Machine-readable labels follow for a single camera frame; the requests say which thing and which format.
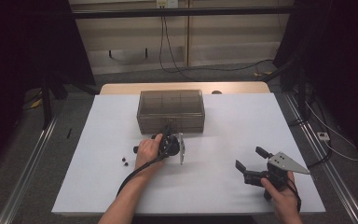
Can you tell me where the metal floor rail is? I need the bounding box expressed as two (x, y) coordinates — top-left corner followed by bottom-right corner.
(0, 116), (59, 224)
(283, 92), (358, 224)

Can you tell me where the person's left hand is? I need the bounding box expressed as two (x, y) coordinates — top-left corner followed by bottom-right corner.
(134, 133), (166, 174)

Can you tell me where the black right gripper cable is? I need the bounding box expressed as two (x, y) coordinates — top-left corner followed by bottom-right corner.
(287, 182), (303, 215)

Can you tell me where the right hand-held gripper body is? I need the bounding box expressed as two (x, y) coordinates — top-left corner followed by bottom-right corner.
(242, 151), (311, 189)

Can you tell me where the black curtain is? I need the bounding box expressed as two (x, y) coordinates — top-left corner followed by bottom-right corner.
(272, 0), (358, 171)
(0, 0), (96, 176)

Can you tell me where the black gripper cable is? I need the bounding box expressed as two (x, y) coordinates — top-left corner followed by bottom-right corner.
(287, 182), (303, 215)
(116, 146), (176, 198)

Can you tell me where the black floor cable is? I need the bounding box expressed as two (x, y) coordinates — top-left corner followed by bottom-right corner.
(307, 92), (335, 169)

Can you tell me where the black stand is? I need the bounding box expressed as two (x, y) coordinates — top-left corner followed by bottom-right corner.
(40, 73), (71, 131)
(278, 59), (313, 124)

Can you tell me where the black power cable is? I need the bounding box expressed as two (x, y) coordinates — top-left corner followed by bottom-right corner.
(162, 7), (275, 75)
(158, 7), (200, 83)

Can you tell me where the white floor cable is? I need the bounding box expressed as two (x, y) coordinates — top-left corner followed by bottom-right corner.
(304, 102), (358, 162)

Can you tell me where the person's right hand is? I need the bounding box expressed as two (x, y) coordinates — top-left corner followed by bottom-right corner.
(260, 172), (302, 219)

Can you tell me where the smoky transparent drawer organizer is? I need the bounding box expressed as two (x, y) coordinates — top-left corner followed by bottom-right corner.
(136, 89), (206, 135)

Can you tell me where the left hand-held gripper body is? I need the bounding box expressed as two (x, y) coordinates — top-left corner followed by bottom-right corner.
(150, 133), (186, 165)

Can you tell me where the black horizontal bar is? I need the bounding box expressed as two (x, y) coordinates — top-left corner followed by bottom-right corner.
(71, 7), (295, 20)

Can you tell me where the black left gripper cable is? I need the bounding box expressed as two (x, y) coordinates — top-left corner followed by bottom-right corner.
(116, 146), (176, 198)

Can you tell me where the white wall socket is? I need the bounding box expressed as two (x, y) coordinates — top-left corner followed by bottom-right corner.
(156, 0), (179, 9)

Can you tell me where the wooden table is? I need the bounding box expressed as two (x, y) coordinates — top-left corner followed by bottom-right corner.
(99, 81), (271, 96)

